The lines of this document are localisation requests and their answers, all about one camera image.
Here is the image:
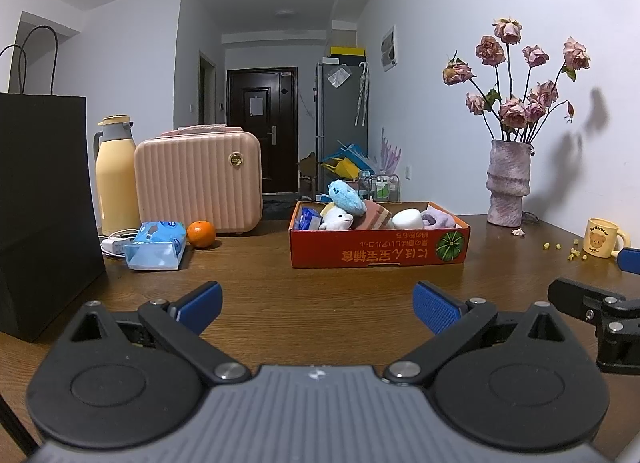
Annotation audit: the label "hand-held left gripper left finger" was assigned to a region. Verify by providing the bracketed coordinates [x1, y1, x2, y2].
[65, 281, 252, 387]

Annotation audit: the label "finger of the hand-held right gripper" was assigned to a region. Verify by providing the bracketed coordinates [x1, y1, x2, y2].
[617, 245, 640, 275]
[547, 277, 628, 328]

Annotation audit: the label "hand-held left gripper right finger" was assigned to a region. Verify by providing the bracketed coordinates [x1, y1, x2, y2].
[382, 280, 568, 388]

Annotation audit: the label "white round cup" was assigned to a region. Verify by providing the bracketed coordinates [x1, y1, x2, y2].
[391, 209, 426, 230]

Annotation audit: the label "orange cardboard box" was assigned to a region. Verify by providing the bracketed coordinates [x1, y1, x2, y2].
[289, 200, 472, 269]

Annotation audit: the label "brown cake slice plush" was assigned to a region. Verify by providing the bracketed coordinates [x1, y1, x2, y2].
[352, 200, 396, 230]

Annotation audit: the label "white sheep plush toy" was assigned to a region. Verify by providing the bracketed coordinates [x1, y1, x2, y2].
[319, 208, 356, 231]

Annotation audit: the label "small blue packet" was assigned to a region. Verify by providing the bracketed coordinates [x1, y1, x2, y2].
[295, 206, 323, 231]

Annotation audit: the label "blue fluffy plush toy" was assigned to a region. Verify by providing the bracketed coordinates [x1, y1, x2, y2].
[327, 180, 370, 216]

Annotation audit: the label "yellow bear mug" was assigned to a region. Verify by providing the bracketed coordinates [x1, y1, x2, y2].
[585, 217, 632, 259]

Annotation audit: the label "scattered yellow crumbs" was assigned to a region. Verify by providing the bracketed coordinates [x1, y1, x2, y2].
[542, 239, 590, 261]

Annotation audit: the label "orange fruit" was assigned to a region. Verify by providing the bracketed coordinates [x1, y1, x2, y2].
[186, 220, 217, 249]

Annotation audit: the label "blue tissue pack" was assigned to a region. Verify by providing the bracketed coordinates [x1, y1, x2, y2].
[123, 220, 188, 271]

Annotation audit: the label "pink ribbed suitcase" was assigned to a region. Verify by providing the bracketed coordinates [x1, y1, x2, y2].
[133, 126, 264, 235]

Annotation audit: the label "black cloth bag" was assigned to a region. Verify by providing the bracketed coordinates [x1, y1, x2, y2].
[262, 200, 296, 220]

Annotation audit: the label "pink textured vase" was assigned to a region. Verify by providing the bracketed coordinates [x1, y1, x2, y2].
[486, 140, 532, 227]

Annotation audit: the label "yellow thermos jug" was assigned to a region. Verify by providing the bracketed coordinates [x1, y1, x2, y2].
[93, 114, 142, 237]

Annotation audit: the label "purple feather decoration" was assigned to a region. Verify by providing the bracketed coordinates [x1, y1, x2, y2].
[378, 128, 402, 176]

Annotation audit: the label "dark wooden entrance door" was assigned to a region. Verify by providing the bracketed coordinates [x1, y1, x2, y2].
[226, 68, 299, 194]

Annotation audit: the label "open brown cardboard carton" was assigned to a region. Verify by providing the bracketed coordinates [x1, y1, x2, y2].
[298, 152, 318, 194]

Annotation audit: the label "blue and yellow bags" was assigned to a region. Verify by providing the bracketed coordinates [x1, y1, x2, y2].
[320, 142, 378, 179]

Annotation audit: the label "black paper bag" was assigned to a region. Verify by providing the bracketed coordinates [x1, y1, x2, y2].
[0, 26, 107, 343]

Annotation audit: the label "dried pink rose bouquet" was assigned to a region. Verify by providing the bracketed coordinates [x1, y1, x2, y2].
[442, 18, 591, 144]

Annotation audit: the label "interior side door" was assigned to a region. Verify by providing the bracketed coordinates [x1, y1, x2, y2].
[199, 50, 221, 126]

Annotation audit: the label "grey refrigerator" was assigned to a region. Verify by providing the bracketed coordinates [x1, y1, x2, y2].
[316, 59, 370, 199]

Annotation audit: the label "white folded umbrella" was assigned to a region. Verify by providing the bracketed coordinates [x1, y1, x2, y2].
[354, 62, 371, 126]

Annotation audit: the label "white charger with cable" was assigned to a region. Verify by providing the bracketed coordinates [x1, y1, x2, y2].
[100, 228, 138, 259]

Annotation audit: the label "wire utility cart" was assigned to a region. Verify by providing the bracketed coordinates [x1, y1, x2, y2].
[357, 169, 403, 204]

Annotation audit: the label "white wall electrical panel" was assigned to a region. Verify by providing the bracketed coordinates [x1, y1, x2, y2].
[380, 24, 400, 71]

